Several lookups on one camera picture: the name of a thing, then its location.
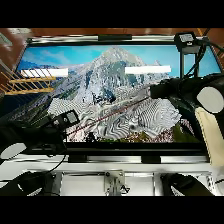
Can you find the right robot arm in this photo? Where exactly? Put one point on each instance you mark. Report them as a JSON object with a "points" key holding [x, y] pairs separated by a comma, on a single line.
{"points": [[210, 96]]}

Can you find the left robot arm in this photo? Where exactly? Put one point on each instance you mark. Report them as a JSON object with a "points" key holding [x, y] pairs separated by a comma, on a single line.
{"points": [[30, 138]]}

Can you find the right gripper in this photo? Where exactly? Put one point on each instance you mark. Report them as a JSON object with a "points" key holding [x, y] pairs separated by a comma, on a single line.
{"points": [[168, 90]]}

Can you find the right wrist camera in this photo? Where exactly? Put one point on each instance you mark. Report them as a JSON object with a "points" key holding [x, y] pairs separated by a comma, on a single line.
{"points": [[185, 39]]}

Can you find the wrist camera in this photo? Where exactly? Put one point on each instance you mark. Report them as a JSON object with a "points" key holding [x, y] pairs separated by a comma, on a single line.
{"points": [[185, 39], [66, 118]]}

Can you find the silver frame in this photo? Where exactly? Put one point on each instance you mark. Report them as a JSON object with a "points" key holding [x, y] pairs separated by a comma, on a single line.
{"points": [[100, 167]]}

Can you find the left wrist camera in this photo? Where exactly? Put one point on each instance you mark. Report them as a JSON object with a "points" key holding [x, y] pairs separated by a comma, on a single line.
{"points": [[66, 118]]}

